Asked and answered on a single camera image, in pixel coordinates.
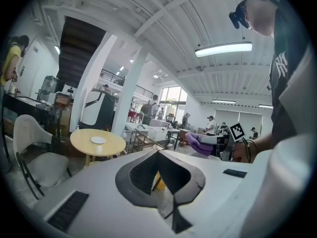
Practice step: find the person's right forearm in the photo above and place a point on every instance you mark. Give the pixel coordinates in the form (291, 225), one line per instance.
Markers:
(262, 142)

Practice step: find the black desk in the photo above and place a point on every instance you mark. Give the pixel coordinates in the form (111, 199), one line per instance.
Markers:
(29, 108)

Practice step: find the person in dark shirt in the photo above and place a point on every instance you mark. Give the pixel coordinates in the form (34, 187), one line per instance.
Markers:
(282, 108)

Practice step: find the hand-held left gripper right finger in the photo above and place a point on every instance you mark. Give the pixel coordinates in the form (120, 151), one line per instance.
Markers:
(218, 197)

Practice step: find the person's face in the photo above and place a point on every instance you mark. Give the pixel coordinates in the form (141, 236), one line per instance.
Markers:
(262, 18)

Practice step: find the dark staircase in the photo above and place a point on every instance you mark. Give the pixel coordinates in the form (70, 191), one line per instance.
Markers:
(79, 48)

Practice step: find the black head-mounted camera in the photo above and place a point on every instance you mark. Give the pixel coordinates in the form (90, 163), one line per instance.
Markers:
(235, 18)

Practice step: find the grey armchair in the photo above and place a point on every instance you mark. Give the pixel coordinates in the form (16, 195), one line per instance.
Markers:
(44, 165)

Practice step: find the purple cloth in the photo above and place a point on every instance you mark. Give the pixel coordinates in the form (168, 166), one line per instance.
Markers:
(195, 147)

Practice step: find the white and black kiosk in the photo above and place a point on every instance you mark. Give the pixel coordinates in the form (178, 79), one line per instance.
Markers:
(99, 110)

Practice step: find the black legged table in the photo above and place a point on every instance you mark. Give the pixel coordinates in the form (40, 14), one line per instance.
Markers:
(173, 131)

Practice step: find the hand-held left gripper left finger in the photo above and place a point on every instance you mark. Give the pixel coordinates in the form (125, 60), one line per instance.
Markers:
(104, 207)

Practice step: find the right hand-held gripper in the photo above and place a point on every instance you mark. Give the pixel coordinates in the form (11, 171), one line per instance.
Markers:
(236, 132)

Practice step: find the long ceiling light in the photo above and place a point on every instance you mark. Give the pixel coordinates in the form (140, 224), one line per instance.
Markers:
(223, 101)
(223, 49)

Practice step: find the white plate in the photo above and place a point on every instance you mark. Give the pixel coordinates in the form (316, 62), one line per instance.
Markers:
(98, 140)

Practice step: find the round wooden side table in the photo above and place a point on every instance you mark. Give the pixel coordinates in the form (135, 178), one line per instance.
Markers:
(81, 142)

